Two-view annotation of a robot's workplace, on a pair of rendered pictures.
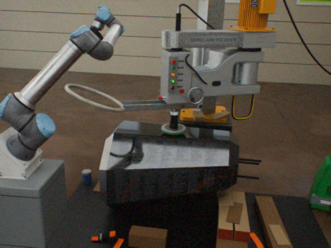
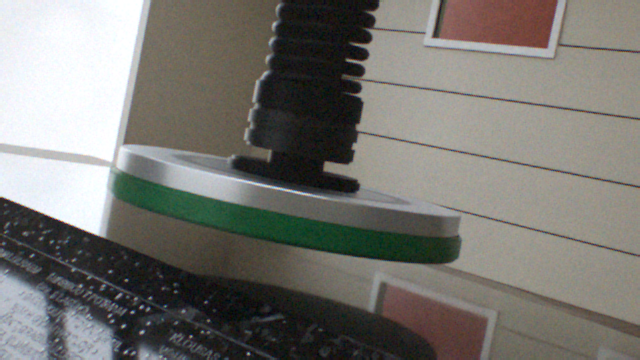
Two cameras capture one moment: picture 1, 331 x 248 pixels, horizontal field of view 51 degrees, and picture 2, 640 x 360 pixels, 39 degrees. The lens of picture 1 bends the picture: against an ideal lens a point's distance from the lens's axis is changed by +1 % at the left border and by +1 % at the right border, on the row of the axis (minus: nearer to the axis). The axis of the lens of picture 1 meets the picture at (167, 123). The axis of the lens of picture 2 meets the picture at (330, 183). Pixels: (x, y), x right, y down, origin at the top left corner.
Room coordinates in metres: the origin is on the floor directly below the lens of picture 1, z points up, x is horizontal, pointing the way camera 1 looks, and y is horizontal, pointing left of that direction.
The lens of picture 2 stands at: (2.35, -0.42, 0.91)
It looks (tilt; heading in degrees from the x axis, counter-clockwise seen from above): 3 degrees down; 38
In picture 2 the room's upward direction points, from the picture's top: 12 degrees clockwise
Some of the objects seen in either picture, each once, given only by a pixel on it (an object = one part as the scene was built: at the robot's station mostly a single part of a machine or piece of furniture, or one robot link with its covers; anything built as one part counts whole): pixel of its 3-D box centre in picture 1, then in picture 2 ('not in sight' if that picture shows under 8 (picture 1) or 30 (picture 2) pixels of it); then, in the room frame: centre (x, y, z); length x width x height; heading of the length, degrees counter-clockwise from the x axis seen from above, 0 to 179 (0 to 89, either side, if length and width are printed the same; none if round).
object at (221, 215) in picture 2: (173, 128); (289, 194); (2.78, -0.06, 0.87); 0.22 x 0.22 x 0.04
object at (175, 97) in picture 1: (184, 77); not in sight; (2.81, -0.13, 1.32); 0.36 x 0.22 x 0.45; 109
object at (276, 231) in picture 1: (279, 234); not in sight; (2.34, -0.95, 0.13); 0.25 x 0.10 x 0.01; 2
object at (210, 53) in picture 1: (217, 61); not in sight; (3.40, -0.48, 1.36); 0.74 x 0.34 x 0.25; 26
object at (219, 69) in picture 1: (219, 78); not in sight; (2.89, -0.43, 1.30); 0.74 x 0.23 x 0.49; 109
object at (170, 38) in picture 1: (217, 40); not in sight; (2.89, -0.39, 1.62); 0.96 x 0.25 x 0.17; 109
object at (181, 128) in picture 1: (173, 127); (290, 188); (2.78, -0.06, 0.87); 0.21 x 0.21 x 0.01
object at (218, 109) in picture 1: (203, 112); not in sight; (3.58, -0.39, 0.76); 0.49 x 0.49 x 0.05; 84
